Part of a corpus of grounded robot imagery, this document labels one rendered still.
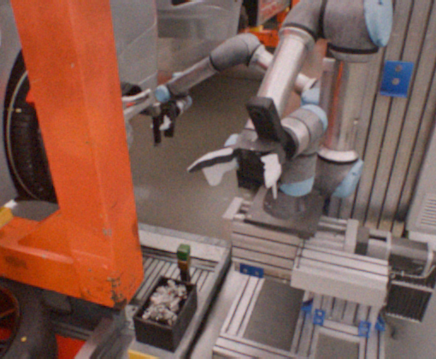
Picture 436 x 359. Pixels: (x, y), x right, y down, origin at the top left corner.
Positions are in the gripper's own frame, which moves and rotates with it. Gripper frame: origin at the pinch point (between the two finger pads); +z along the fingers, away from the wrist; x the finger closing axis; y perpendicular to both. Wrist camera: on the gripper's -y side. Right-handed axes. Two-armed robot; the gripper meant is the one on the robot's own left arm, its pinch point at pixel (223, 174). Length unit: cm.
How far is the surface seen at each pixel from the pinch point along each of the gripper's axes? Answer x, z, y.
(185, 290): 43, -28, 63
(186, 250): 46, -35, 52
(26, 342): 73, 13, 64
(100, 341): 65, -5, 77
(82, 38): 46, -14, -20
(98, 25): 48, -21, -22
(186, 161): 176, -185, 101
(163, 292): 47, -22, 61
